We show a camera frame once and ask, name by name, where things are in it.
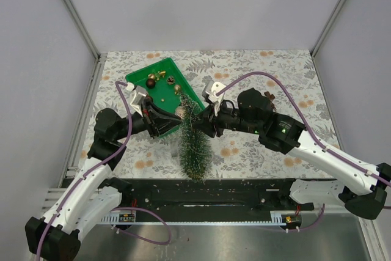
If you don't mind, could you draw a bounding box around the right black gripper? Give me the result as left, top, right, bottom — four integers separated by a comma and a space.
191, 96, 261, 139

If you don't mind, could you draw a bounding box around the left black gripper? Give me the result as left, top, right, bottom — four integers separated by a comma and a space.
115, 98, 183, 141

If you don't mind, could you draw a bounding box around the small green christmas tree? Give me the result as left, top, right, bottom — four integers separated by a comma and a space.
178, 94, 212, 181

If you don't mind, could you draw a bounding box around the green plastic tray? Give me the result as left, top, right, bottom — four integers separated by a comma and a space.
125, 57, 205, 137

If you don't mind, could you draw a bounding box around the brown ribbon pinecone ornament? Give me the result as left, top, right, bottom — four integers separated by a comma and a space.
264, 91, 277, 112

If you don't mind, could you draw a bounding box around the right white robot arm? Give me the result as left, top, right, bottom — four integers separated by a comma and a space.
193, 82, 390, 220

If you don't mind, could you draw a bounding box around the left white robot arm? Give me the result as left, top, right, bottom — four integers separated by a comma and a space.
25, 100, 181, 260

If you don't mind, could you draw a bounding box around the gold striped bauble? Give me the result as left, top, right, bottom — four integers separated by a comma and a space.
175, 106, 185, 119

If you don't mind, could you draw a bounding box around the gold small ball ornament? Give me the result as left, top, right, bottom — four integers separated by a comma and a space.
174, 84, 181, 95

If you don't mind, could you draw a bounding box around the dark brown ball ornament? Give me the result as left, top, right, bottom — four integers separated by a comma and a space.
145, 78, 156, 89

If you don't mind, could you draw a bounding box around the small pinecone ornament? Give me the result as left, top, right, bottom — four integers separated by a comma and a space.
167, 76, 175, 85

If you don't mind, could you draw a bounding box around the gold bell green ornament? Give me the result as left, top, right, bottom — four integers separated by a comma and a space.
148, 71, 166, 80

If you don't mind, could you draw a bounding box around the floral patterned table mat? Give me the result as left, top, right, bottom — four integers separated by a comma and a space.
79, 50, 337, 181

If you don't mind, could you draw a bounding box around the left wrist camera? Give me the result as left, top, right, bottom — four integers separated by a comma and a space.
126, 82, 148, 115

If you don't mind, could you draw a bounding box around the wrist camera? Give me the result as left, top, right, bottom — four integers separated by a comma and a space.
202, 81, 226, 116
126, 82, 148, 115

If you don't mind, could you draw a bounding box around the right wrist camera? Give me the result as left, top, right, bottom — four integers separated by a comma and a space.
202, 81, 226, 116

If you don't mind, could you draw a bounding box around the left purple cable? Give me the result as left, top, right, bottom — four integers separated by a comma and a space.
35, 81, 172, 261

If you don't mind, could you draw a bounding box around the purple cable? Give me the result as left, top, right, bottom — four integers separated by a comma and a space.
35, 81, 172, 261
215, 71, 391, 233

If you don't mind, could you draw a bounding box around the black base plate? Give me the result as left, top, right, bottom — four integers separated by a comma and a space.
99, 178, 313, 211

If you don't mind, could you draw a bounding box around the white slotted cable duct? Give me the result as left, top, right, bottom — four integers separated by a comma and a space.
98, 210, 302, 226

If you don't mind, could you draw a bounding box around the left aluminium frame post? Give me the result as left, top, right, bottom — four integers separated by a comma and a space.
62, 0, 101, 61

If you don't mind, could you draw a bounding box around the aluminium frame post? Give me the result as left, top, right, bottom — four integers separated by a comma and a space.
310, 0, 348, 58
62, 0, 101, 61

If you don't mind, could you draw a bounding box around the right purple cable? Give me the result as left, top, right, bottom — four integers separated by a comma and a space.
215, 71, 391, 233

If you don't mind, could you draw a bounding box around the right aluminium frame post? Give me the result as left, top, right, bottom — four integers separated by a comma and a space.
310, 0, 348, 58

